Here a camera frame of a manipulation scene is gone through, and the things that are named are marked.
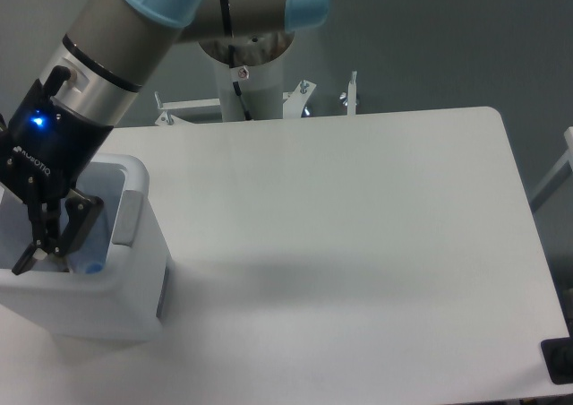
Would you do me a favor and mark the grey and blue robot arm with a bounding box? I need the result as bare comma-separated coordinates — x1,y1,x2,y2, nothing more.
1,0,329,275

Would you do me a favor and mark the white frame at right edge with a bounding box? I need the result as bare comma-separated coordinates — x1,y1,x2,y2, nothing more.
529,126,572,212

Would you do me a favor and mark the white bracket right of pedestal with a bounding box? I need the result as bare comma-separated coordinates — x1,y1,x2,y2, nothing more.
283,80,317,119

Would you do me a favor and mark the white bracket of pedestal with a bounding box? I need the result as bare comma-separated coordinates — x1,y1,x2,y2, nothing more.
283,80,317,119
154,91,222,126

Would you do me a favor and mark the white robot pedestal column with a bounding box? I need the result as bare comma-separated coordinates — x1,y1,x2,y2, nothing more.
200,31,295,122

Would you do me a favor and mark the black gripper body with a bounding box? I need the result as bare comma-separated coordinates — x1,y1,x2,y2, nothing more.
1,81,113,204

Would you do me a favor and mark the white bracket with wing bolt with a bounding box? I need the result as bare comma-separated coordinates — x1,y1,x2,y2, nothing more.
338,70,359,116

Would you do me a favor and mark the white plastic trash can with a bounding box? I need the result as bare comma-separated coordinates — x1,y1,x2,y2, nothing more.
1,154,171,341

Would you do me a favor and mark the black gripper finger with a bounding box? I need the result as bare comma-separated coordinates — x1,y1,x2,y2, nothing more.
0,113,50,276
44,189,104,257

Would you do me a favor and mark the black clamp at table edge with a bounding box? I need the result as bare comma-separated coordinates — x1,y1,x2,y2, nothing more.
541,337,572,385

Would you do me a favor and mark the black cable on pedestal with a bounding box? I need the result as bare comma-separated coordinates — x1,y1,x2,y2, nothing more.
227,43,252,122

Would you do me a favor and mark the white bracket left of pedestal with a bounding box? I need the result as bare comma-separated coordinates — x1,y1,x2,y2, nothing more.
154,91,222,126

